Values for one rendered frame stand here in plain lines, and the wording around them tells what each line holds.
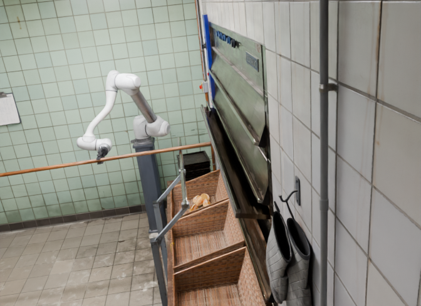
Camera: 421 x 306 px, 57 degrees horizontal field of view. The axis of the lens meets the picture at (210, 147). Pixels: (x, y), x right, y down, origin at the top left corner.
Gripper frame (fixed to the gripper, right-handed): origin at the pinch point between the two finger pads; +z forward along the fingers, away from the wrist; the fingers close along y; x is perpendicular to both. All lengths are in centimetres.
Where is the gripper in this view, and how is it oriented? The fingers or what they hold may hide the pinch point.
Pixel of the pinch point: (99, 160)
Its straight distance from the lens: 317.2
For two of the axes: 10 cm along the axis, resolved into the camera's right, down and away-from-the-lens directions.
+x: -9.9, 1.3, -0.5
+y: 1.0, 9.3, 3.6
